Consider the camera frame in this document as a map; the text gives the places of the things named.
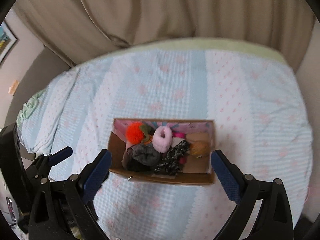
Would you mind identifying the plain black scrunchie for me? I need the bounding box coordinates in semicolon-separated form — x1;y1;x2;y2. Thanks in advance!
126;159;153;172

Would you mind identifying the grey fuzzy scrunchie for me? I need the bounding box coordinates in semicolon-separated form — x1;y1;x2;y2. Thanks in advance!
132;144;162;166

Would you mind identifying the beige curtain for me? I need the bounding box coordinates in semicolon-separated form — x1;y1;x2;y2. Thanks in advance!
13;0;315;68

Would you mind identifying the framed wall picture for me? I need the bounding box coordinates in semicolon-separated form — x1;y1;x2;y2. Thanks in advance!
0;21;18;64

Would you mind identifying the black patterned scrunchie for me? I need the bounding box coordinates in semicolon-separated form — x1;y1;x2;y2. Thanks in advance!
154;140;190;176

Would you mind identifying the green pillow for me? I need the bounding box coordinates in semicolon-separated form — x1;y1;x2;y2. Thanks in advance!
18;89;46;120

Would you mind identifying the green mattress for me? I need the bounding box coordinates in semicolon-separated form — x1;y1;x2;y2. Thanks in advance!
93;37;289;65

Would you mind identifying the orange green pompom scrunchie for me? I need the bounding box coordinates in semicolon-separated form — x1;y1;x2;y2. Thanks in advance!
125;122;155;145

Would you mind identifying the brown fluffy scrunchie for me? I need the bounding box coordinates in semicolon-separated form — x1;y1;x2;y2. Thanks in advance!
189;141;210;158

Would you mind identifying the pink fluffy scrunchie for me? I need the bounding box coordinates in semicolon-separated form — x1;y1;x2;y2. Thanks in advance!
152;126;173;153

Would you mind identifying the cardboard box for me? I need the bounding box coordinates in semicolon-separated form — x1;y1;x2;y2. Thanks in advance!
108;118;215;185

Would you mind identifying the magenta scrunchie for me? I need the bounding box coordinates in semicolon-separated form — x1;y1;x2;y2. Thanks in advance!
172;132;186;139

